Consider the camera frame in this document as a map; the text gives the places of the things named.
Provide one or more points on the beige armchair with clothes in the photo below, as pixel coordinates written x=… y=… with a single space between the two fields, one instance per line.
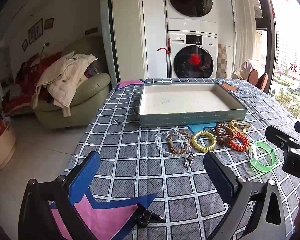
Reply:
x=90 y=90

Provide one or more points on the red hooked pole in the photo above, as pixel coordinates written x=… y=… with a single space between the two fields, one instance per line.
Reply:
x=168 y=55

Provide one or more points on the grey-green tray with beige lining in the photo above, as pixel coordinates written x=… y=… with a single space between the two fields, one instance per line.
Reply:
x=185 y=100

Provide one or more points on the white dryer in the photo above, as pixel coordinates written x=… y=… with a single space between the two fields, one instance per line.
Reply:
x=190 y=5

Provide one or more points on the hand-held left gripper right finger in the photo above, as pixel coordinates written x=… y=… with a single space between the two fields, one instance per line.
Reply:
x=220 y=172

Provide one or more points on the white cabinet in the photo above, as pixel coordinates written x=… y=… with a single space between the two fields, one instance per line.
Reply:
x=130 y=30

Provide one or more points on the beige jacket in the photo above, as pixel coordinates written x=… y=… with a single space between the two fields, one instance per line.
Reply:
x=65 y=77

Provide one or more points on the black claw hair clip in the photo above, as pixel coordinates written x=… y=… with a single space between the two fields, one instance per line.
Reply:
x=143 y=218

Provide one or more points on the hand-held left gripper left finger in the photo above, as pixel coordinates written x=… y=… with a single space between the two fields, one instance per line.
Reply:
x=85 y=172

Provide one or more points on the silver hair clip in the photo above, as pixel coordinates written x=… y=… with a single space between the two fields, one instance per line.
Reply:
x=221 y=133

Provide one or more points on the large picture frame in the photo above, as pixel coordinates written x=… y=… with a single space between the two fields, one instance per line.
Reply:
x=36 y=28

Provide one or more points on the white round basket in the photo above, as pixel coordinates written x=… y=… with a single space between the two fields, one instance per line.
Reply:
x=2 y=150

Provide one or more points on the green transparent bangle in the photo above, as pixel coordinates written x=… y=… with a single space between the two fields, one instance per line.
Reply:
x=255 y=166

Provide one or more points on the checkered hanging cloth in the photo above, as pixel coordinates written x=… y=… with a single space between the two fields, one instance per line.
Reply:
x=222 y=60

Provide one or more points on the small picture frame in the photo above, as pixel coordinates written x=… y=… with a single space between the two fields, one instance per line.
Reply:
x=49 y=23
x=24 y=45

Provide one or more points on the brown chair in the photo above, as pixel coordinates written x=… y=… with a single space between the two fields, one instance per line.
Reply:
x=263 y=82
x=253 y=76

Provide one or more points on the red window sticker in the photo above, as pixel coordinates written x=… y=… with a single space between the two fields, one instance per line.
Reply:
x=296 y=71

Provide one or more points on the beige cloth on chair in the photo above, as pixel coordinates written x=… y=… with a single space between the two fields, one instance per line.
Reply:
x=243 y=68

